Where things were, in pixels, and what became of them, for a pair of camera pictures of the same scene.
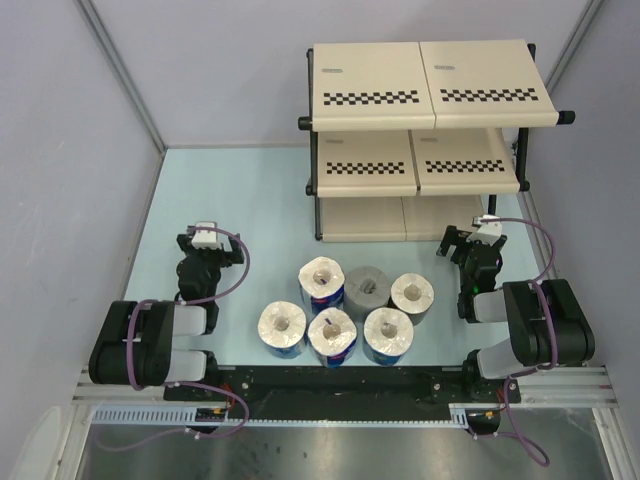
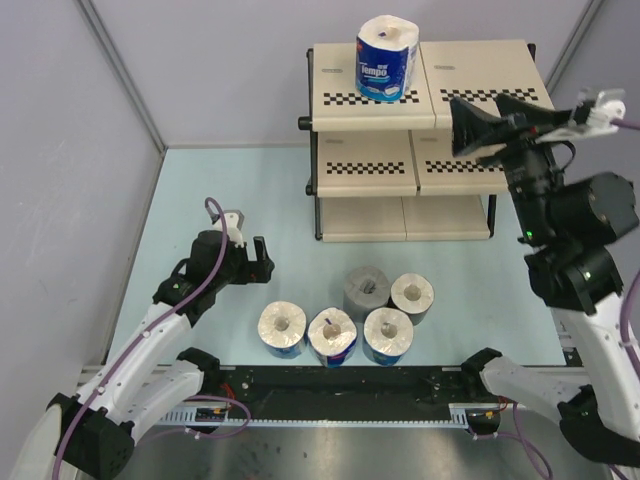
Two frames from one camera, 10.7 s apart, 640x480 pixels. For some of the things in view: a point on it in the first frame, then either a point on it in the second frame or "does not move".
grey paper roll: (365, 287) does not move
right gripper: (456, 237) -> (471, 126)
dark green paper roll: (412, 294) does not move
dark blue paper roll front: (332, 333) does not move
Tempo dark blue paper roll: (322, 283) -> (387, 48)
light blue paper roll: (281, 328) does not move
